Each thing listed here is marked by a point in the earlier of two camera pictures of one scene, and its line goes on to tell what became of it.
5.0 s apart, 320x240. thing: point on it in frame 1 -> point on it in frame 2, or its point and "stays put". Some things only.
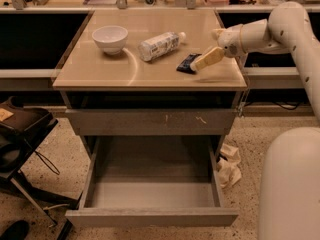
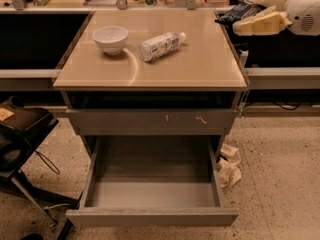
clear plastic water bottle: (158, 45) stays put
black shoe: (17, 230) -> (32, 236)
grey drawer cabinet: (153, 93) stays put
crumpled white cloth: (228, 169) stays put
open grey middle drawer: (154, 182) stays put
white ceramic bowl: (111, 38) stays put
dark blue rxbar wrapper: (185, 64) -> (239, 9)
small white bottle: (242, 60) stays put
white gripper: (230, 41) -> (301, 12)
